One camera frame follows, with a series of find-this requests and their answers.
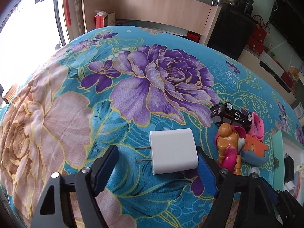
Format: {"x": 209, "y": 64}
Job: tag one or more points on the brown pink puppy toy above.
{"x": 229, "y": 141}

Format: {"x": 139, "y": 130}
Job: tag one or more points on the white power adapter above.
{"x": 171, "y": 151}

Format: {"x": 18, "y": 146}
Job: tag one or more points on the white smart watch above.
{"x": 290, "y": 187}

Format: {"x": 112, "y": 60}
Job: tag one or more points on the pink smart watch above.
{"x": 257, "y": 129}

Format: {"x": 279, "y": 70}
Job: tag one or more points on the black toy car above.
{"x": 225, "y": 113}

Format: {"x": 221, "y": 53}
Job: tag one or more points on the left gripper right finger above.
{"x": 257, "y": 197}

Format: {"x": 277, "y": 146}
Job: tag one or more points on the white flat box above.
{"x": 270, "y": 62}

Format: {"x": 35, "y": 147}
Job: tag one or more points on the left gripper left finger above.
{"x": 54, "y": 207}

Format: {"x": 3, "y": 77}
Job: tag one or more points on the blue orange toy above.
{"x": 254, "y": 151}

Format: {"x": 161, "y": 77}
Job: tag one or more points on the floral blue tablecloth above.
{"x": 113, "y": 86}

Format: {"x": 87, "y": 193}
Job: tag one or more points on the red handbag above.
{"x": 259, "y": 33}

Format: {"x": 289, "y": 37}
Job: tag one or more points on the red gift box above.
{"x": 255, "y": 46}

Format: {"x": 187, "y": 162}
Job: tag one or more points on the black power adapter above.
{"x": 288, "y": 168}

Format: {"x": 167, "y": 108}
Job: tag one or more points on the red paper bag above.
{"x": 100, "y": 19}

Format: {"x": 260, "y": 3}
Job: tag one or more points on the wooden bar counter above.
{"x": 198, "y": 16}

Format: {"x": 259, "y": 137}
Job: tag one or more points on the red hanging knot ornament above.
{"x": 67, "y": 12}

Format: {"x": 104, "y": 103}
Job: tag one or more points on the teal cardboard box tray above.
{"x": 282, "y": 144}

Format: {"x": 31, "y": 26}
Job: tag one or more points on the black water dispenser cabinet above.
{"x": 233, "y": 28}

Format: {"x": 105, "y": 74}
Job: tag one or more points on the white tv cabinet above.
{"x": 253, "y": 63}

